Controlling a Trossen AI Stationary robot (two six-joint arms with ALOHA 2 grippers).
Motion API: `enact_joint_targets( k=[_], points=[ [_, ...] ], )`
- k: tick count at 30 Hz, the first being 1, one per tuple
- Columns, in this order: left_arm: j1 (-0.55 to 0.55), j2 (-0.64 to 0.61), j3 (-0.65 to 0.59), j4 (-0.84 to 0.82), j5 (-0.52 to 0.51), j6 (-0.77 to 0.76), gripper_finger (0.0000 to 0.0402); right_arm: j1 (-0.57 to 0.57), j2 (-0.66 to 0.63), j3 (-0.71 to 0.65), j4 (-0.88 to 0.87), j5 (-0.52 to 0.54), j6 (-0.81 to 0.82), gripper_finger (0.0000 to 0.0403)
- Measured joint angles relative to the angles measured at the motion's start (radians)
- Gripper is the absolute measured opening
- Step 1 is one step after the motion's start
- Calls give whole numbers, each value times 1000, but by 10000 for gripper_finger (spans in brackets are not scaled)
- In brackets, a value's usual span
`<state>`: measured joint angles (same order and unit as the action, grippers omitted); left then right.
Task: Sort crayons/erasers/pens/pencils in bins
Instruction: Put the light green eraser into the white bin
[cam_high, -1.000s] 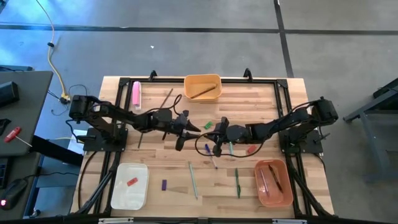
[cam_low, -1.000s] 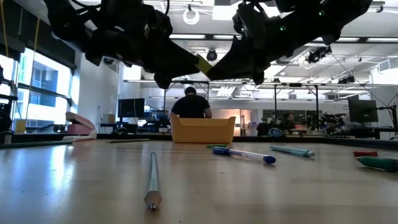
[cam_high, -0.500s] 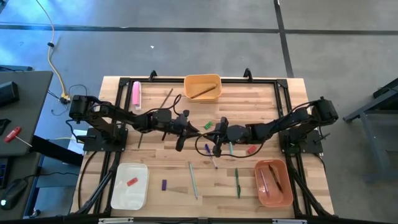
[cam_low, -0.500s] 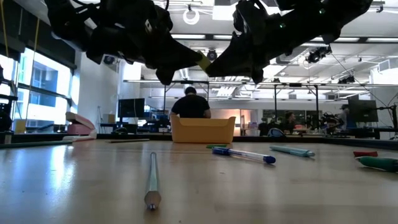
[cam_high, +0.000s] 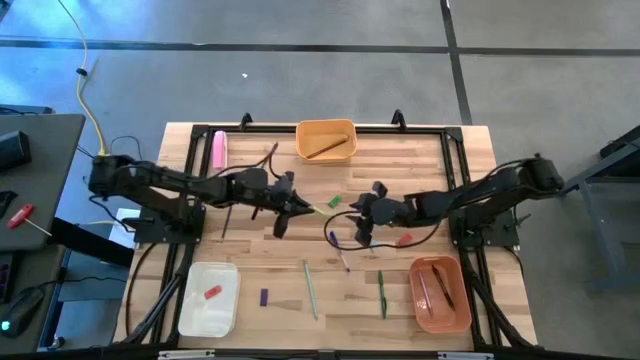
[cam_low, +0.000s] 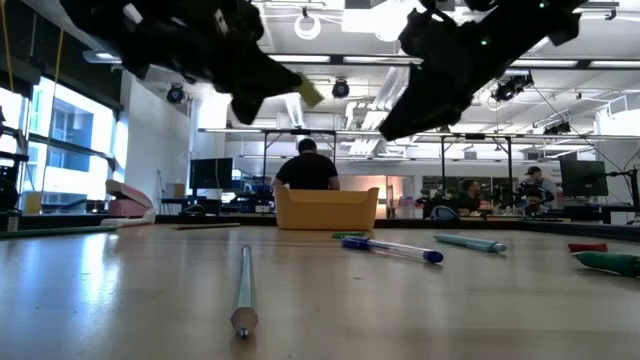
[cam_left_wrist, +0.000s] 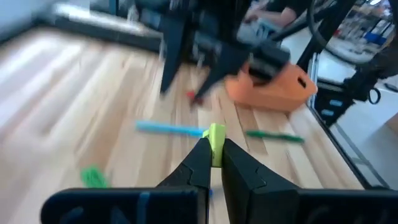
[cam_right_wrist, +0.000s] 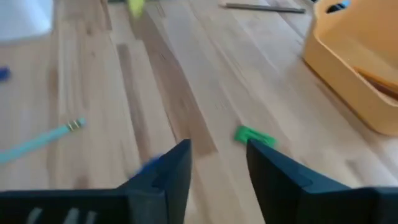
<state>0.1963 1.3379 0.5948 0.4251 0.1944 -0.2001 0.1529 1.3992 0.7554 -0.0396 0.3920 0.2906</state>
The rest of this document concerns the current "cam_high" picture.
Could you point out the orange plastic bin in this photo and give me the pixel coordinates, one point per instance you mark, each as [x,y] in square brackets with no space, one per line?
[450,320]

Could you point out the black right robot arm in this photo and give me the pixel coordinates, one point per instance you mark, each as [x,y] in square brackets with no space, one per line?
[500,182]

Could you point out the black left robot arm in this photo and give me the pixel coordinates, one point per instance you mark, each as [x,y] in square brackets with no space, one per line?
[150,177]

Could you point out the purple eraser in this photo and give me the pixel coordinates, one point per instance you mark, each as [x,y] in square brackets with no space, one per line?
[263,297]

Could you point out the black computer mouse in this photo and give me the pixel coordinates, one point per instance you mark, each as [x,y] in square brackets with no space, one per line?
[22,310]

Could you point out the grey desk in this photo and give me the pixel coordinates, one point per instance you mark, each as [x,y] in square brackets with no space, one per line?
[45,165]

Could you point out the pink pen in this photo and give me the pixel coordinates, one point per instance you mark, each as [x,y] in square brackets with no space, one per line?
[425,294]

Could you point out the black speaker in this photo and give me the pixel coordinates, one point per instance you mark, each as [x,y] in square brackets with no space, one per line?
[14,150]

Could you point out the dark green pencil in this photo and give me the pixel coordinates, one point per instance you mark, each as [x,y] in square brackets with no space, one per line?
[227,222]

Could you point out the green pen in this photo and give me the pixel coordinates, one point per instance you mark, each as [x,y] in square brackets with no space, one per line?
[382,295]

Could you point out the pink stapler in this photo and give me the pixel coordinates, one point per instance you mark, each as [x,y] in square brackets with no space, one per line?
[220,150]

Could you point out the black table clamp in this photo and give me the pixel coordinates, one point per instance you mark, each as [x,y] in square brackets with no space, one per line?
[398,118]
[245,121]

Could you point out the brown pencil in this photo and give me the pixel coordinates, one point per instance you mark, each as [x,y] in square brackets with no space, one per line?
[327,147]

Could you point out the teal pencil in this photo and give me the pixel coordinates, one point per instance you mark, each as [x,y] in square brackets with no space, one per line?
[310,290]

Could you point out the green eraser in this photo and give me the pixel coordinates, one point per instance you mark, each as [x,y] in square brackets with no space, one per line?
[335,201]

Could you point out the yellow crayon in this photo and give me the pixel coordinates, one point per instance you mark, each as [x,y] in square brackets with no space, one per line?
[320,210]

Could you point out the white plastic bin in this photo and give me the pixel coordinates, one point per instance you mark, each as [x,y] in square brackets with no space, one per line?
[210,315]

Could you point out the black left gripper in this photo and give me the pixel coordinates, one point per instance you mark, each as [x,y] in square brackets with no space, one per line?
[260,189]

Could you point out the yellow plastic bin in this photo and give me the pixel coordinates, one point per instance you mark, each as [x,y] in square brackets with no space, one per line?
[320,127]

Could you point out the dark cart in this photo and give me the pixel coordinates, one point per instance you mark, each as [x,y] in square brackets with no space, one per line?
[615,200]

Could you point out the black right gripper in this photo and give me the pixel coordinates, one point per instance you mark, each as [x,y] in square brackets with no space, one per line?
[395,211]

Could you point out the clear pen with blue cap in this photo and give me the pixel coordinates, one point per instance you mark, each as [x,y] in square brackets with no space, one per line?
[340,251]

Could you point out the red eraser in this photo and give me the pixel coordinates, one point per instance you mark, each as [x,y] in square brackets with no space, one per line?
[213,292]
[405,239]

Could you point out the black pen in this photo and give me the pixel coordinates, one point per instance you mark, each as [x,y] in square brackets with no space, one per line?
[443,287]

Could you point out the black table frame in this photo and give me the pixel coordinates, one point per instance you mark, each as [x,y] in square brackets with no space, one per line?
[199,131]

